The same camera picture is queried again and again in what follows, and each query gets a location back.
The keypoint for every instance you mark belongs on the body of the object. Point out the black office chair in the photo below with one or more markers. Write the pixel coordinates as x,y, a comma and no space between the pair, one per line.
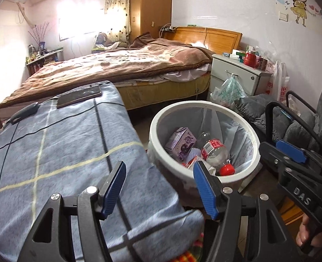
270,114

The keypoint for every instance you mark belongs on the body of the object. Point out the grey armchair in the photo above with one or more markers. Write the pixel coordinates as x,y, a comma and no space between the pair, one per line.
300,131

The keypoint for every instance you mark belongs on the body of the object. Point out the red and white drink carton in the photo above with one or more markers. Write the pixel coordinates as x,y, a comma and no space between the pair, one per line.
193,161

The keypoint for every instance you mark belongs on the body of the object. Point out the dry branches in vase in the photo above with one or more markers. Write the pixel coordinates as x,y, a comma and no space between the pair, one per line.
39,34

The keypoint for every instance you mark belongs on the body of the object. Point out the person's right hand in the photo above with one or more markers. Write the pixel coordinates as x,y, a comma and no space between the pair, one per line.
301,232

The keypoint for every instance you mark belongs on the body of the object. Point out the window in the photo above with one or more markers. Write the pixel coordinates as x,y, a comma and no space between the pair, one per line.
79,19

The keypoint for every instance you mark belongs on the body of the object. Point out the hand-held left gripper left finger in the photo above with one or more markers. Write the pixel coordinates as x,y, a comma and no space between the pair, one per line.
113,191

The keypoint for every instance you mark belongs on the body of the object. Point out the dark blue glasses case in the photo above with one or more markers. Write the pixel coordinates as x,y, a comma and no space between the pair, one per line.
24,112

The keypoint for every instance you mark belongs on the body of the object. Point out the patterned curtain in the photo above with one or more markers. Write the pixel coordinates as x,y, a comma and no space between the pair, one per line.
117,11

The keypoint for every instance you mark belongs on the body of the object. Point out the white round trash bin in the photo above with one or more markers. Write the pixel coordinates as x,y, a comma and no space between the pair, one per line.
161,152

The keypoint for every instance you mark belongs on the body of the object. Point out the cluttered side shelf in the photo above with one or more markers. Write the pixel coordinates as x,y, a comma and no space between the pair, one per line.
43,60

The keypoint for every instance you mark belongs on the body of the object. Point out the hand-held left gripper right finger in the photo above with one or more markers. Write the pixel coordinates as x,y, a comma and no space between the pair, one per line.
206,189

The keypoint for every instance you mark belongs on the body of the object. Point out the white nightstand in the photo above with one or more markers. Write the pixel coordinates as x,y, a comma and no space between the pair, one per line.
248,79

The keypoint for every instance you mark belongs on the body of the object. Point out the wooden headboard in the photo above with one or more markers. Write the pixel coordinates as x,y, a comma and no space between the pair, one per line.
218,39

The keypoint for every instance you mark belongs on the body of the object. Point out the power strip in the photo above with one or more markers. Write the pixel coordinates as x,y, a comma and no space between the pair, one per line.
167,28

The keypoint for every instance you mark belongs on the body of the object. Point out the clear plastic bottle red cap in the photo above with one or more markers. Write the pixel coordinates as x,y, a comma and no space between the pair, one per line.
212,150

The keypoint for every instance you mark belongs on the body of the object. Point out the brown teddy bear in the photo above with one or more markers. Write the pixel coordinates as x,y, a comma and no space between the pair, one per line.
102,41

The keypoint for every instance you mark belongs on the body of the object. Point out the bed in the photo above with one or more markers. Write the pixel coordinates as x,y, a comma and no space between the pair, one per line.
150,92

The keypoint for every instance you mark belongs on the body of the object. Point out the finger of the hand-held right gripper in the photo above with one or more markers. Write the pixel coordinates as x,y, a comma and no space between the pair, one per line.
272,155
290,151

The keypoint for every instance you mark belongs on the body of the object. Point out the green printed plastic bag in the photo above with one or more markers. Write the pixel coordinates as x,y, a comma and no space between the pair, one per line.
229,91

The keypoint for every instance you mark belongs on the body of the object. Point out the white plastic bag red print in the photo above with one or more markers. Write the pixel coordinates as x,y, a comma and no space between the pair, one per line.
279,84

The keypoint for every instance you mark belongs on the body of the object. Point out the wall switch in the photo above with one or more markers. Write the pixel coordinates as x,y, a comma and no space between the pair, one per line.
283,16

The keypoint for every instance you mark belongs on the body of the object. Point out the blue plaid tablecloth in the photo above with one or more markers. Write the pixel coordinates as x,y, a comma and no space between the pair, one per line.
68,147

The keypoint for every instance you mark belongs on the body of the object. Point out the cartoon wall sticker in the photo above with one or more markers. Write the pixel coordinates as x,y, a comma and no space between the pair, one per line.
300,2

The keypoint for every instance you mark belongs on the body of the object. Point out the black smartphone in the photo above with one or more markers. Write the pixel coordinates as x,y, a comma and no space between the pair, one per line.
79,96

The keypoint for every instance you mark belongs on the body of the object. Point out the clear bin liner bag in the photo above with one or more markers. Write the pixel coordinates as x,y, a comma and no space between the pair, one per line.
231,131

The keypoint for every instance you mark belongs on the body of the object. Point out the wooden wardrobe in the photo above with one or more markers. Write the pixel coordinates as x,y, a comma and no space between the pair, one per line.
152,5

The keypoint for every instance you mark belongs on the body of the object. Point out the brown fleece blanket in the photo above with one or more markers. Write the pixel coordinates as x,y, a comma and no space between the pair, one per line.
109,65

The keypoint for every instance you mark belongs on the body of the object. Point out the purple drink carton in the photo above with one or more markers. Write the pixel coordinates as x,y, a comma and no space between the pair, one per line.
181,142

